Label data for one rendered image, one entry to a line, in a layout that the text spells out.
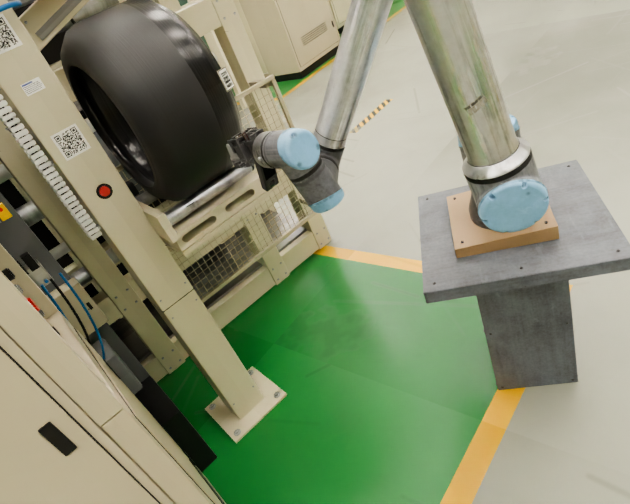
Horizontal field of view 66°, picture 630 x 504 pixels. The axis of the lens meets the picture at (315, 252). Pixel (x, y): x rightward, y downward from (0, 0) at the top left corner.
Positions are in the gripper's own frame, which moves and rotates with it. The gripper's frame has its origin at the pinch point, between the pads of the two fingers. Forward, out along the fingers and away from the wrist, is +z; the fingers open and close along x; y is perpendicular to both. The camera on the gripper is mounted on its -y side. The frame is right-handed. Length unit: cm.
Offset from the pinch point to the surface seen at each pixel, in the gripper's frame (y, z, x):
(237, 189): -12.8, 17.2, -2.4
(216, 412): -95, 49, 43
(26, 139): 29, 22, 41
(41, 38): 53, 57, 15
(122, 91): 28.8, 5.4, 16.3
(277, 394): -96, 31, 21
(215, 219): -16.6, 16.8, 9.4
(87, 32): 44.9, 15.5, 13.1
